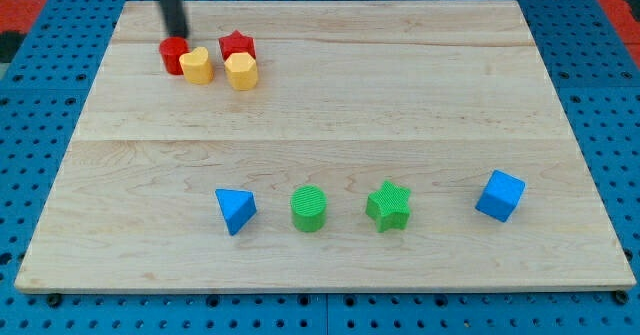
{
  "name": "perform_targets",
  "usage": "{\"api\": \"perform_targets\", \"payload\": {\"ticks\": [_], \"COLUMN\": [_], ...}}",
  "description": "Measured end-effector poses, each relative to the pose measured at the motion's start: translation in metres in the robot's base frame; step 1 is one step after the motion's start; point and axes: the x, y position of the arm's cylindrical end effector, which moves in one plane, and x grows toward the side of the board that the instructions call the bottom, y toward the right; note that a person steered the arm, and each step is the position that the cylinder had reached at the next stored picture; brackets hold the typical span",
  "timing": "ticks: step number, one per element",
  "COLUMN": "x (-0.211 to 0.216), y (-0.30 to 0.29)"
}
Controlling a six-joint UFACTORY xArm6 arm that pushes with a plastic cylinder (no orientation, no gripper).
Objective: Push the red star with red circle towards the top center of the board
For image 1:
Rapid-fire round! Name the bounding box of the red cylinder block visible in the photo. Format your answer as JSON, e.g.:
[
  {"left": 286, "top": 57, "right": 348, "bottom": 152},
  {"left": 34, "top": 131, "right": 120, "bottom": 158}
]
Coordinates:
[{"left": 159, "top": 36, "right": 189, "bottom": 75}]

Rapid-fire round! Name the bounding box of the light wooden board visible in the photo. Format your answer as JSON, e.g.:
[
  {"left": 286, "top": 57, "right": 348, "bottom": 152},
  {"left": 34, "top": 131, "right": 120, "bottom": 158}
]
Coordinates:
[{"left": 15, "top": 0, "right": 636, "bottom": 294}]

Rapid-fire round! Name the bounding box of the green star block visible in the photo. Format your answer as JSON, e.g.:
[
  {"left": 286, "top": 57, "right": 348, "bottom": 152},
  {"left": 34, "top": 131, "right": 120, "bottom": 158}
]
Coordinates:
[{"left": 365, "top": 180, "right": 411, "bottom": 233}]

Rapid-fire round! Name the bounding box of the red star block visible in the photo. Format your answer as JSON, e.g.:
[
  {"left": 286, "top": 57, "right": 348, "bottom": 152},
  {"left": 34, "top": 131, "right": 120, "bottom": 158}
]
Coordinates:
[{"left": 218, "top": 30, "right": 257, "bottom": 60}]

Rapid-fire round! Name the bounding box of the green cylinder block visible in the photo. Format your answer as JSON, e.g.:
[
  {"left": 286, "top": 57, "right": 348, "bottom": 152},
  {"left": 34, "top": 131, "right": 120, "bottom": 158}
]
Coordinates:
[{"left": 290, "top": 185, "right": 327, "bottom": 232}]

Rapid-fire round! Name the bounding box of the blue triangle block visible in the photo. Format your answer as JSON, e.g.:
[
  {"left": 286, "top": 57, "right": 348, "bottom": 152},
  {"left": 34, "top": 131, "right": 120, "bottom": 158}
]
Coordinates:
[{"left": 215, "top": 189, "right": 257, "bottom": 236}]

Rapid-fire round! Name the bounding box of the yellow hexagon block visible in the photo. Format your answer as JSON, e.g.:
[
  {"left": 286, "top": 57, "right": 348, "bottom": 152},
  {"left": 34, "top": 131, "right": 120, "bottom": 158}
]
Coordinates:
[{"left": 224, "top": 52, "right": 259, "bottom": 91}]

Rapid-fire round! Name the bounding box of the yellow heart block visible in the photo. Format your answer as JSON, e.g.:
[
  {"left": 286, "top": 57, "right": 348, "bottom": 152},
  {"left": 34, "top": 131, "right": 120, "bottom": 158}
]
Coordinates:
[{"left": 179, "top": 47, "right": 214, "bottom": 85}]

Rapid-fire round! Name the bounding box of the blue cube block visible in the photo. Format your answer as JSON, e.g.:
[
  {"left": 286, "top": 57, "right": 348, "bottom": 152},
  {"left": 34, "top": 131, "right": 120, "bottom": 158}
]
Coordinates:
[{"left": 475, "top": 169, "right": 526, "bottom": 222}]

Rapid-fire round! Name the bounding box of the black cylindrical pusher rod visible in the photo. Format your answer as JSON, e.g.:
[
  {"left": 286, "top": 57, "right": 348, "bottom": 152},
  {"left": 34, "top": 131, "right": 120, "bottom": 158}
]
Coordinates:
[{"left": 158, "top": 0, "right": 189, "bottom": 38}]

